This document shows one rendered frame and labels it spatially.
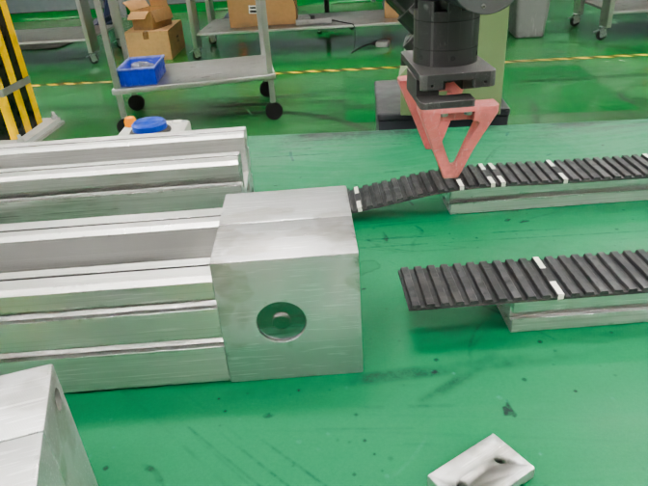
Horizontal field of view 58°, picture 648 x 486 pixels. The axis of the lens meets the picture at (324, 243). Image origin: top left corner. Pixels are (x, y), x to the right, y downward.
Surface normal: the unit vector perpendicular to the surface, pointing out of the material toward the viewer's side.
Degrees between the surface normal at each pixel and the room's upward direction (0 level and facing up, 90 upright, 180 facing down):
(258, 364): 90
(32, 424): 0
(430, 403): 0
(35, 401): 0
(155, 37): 88
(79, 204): 90
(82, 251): 90
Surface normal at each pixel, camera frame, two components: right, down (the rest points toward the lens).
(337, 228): -0.06, -0.87
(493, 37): -0.16, 0.50
